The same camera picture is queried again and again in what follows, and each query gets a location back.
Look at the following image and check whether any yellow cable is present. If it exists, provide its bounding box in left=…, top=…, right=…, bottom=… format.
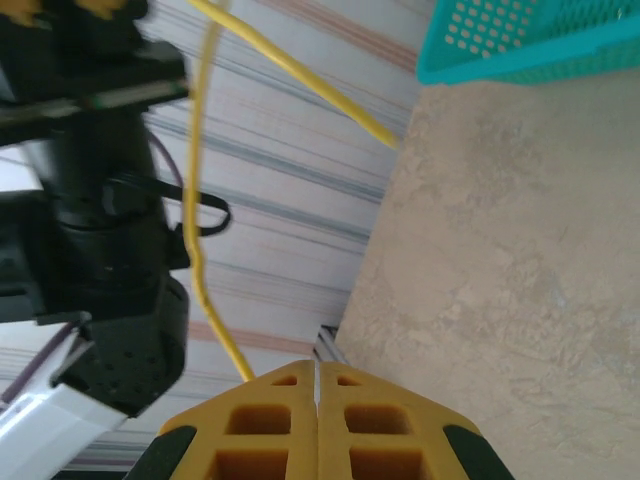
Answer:
left=182, top=0, right=401, bottom=384

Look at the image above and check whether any teal plastic basket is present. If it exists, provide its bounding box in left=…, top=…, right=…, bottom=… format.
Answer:
left=415, top=0, right=640, bottom=86

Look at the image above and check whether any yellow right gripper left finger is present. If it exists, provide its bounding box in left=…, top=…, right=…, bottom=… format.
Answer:
left=130, top=359, right=319, bottom=480

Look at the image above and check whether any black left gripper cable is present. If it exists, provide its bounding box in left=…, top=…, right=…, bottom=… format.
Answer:
left=149, top=177, right=232, bottom=237

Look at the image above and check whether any aluminium table frame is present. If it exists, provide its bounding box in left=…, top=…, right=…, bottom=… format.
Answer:
left=312, top=323, right=346, bottom=362

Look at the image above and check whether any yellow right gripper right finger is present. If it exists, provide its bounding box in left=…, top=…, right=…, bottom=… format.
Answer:
left=317, top=359, right=516, bottom=480

